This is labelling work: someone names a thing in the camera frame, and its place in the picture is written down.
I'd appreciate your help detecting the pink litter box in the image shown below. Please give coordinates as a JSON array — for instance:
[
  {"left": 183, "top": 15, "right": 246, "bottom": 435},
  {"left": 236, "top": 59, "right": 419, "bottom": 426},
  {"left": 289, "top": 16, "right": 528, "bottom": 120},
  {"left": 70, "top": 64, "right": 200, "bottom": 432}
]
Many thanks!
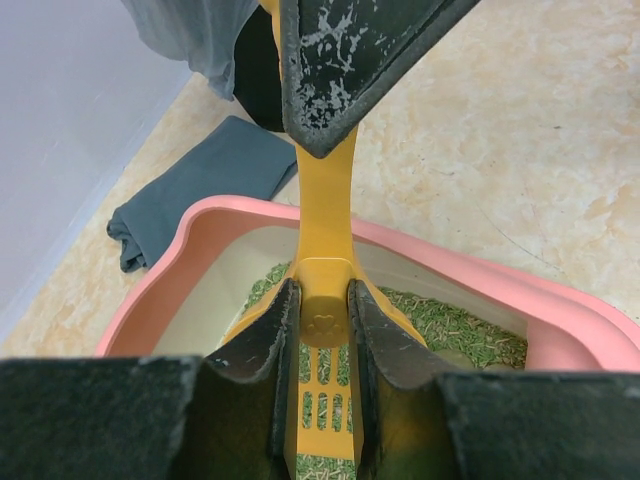
[{"left": 96, "top": 196, "right": 639, "bottom": 372}]

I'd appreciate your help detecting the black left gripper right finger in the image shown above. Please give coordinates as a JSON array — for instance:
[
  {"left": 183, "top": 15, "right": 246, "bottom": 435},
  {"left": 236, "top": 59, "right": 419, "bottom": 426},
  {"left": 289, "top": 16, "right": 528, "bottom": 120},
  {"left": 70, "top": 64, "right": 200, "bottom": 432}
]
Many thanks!
[{"left": 347, "top": 280, "right": 639, "bottom": 479}]

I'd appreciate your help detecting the black trash bin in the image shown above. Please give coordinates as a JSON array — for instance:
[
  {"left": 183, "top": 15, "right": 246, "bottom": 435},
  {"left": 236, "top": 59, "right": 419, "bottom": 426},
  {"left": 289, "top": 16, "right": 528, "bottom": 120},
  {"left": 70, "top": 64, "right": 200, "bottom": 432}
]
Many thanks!
[{"left": 233, "top": 5, "right": 285, "bottom": 133}]

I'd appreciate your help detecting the green cat litter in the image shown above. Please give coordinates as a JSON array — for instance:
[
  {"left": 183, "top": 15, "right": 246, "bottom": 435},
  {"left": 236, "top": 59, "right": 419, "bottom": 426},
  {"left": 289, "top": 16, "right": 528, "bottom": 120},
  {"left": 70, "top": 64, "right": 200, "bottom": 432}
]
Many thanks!
[{"left": 242, "top": 262, "right": 530, "bottom": 480}]

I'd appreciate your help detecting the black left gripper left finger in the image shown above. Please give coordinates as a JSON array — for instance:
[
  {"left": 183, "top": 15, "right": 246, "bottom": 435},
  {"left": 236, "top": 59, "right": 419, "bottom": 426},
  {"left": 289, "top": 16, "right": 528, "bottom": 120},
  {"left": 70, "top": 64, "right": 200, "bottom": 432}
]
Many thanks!
[{"left": 1, "top": 280, "right": 300, "bottom": 479}]

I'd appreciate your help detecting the yellow plastic litter scoop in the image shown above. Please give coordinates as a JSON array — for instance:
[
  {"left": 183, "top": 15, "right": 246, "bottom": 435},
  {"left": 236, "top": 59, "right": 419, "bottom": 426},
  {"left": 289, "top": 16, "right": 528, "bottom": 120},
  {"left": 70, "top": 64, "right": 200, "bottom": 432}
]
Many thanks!
[{"left": 219, "top": 0, "right": 431, "bottom": 466}]

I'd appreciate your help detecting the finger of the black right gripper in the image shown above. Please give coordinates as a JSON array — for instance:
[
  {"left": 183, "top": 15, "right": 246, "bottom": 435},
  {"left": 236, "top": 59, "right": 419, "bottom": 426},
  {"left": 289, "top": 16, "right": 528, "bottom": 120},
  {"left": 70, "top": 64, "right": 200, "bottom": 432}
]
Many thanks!
[{"left": 279, "top": 0, "right": 478, "bottom": 158}]

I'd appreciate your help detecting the blue plastic bin liner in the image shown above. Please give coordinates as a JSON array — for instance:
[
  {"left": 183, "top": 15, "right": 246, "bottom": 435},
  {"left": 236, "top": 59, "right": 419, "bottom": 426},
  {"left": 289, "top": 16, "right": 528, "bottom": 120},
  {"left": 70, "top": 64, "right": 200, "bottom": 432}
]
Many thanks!
[{"left": 122, "top": 0, "right": 258, "bottom": 101}]

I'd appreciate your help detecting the folded grey-blue cloth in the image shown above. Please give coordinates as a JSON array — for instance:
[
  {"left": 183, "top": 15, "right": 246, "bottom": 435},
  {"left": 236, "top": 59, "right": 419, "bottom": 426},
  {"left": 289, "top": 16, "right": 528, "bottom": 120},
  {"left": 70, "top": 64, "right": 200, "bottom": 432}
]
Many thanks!
[{"left": 106, "top": 116, "right": 297, "bottom": 273}]

